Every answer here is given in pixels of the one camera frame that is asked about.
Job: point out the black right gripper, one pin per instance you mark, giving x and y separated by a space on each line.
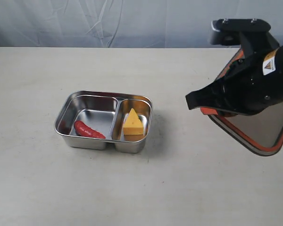
248 87

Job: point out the red toy sausage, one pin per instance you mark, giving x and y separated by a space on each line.
83 130

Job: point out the stainless steel lunch box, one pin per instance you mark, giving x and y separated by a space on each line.
106 113

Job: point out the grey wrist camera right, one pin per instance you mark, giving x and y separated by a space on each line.
252 35

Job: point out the blue-grey backdrop cloth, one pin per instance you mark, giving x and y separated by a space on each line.
125 23

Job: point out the yellow toy cheese wedge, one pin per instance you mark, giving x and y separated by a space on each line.
132 126

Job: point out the dark transparent box lid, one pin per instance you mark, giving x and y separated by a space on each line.
262 133

